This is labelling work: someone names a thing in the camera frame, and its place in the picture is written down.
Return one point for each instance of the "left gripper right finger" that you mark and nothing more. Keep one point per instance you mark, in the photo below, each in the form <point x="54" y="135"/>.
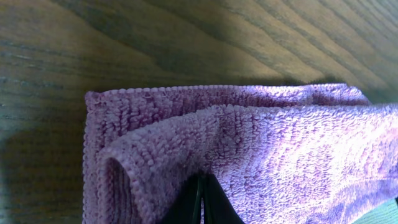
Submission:
<point x="217" y="208"/>

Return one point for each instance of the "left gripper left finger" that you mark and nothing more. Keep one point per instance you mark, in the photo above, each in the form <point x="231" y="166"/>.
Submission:
<point x="186" y="209"/>

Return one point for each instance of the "purple microfiber cloth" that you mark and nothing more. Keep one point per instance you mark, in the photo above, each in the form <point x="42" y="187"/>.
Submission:
<point x="282" y="154"/>

